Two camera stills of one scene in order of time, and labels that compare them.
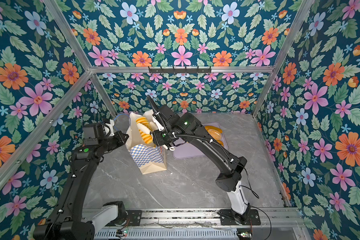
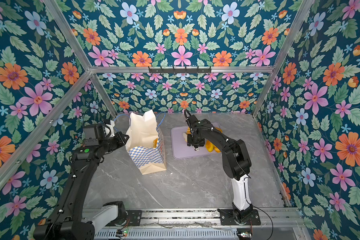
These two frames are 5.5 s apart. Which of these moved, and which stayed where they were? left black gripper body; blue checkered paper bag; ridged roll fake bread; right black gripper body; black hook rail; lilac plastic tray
Moved: ridged roll fake bread; right black gripper body
Stayed: blue checkered paper bag; lilac plastic tray; left black gripper body; black hook rail
